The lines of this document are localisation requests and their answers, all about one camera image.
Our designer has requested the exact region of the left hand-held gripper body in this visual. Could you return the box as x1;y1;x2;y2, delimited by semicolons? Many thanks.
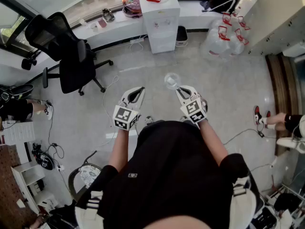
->
112;101;141;131

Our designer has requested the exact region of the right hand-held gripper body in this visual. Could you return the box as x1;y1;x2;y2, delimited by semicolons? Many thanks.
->
180;97;208;124

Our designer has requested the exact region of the clear plastic cup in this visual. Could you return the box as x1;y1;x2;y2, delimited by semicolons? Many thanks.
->
163;72;182;91

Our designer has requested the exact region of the white water dispenser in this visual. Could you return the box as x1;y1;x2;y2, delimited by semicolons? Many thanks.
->
138;0;181;55

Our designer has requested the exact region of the person's left forearm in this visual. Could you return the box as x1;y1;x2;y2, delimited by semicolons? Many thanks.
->
108;127;131;169

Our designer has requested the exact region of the person's right forearm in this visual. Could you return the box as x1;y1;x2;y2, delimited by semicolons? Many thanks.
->
197;120;229;167

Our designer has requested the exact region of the pile of empty water jugs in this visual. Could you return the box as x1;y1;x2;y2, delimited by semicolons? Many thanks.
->
200;12;251;60

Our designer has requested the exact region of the black office chair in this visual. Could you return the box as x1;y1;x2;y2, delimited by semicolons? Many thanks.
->
21;11;114;96

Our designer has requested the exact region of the person's black shirt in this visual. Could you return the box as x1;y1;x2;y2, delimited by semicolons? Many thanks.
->
76;120;251;229

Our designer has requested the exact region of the white window ledge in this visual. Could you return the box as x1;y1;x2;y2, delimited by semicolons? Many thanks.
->
0;0;222;85

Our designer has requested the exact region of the stool with patterned cushion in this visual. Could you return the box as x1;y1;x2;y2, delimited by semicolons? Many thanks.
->
68;150;103;200

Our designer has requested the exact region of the dark drinking bottle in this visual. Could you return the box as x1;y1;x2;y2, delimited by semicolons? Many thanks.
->
102;8;116;23

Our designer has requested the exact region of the black round bag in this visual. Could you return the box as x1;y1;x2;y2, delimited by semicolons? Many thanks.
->
32;142;55;170

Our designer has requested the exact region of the pink transparent bag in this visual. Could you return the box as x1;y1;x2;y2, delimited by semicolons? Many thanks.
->
122;0;143;18

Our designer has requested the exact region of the white drawer unit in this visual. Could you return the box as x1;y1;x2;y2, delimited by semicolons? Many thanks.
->
0;120;36;148

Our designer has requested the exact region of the white cabinet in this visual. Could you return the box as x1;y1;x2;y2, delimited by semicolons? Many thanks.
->
234;0;305;55

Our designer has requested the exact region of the white shelf unit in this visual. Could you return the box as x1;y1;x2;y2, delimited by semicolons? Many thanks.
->
10;161;58;214

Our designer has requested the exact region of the white power strip cable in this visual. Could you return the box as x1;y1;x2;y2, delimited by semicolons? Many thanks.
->
129;36;148;54

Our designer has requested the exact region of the white shoulder strap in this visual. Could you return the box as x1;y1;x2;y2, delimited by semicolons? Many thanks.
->
232;177;265;229
75;191;104;229

